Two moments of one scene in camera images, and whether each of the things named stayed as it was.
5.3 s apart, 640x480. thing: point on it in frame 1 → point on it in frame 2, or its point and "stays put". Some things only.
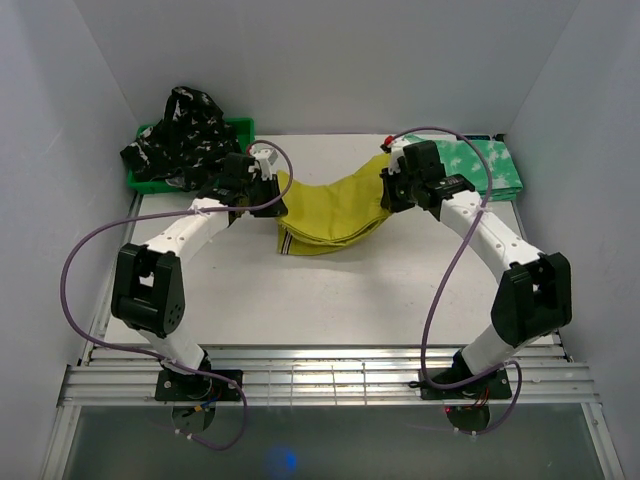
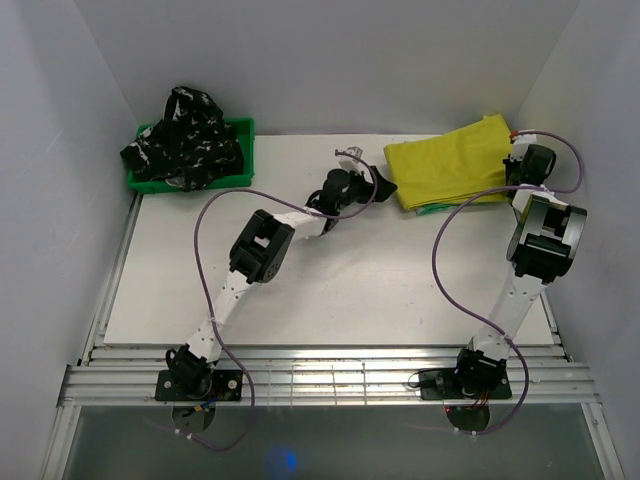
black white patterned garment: (187, 149) stays put
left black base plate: (197, 386) stays put
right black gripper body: (406, 185) → (513, 170)
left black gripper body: (257, 193) → (358, 191)
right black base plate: (496, 386) stays put
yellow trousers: (321, 218) → (446, 169)
